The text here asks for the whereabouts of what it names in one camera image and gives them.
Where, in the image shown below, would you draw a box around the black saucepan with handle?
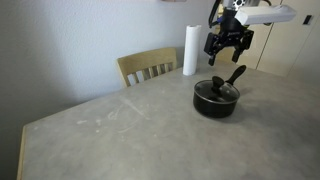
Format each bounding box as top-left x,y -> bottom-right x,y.
192,64 -> 248,119

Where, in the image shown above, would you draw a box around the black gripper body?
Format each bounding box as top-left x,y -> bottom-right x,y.
216,8 -> 249,48

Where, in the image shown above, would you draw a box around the white paper towel roll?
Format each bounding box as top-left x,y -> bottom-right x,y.
182,24 -> 203,77

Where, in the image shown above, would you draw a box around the cream closet door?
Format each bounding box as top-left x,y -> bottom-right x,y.
256,0 -> 320,79

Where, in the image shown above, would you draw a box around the black cable bundle blue clips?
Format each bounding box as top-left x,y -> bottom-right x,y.
208,0 -> 224,29

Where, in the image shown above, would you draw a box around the light wooden slat-back chair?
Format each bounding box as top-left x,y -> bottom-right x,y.
116,47 -> 178,88

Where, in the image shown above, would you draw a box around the cream kitchen base cabinet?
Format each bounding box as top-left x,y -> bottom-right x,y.
213,46 -> 246,66

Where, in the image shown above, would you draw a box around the small black wall plate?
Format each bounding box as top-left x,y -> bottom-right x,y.
302,14 -> 314,27

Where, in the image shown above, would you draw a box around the glass lid with black knob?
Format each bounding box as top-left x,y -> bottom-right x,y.
193,75 -> 241,105

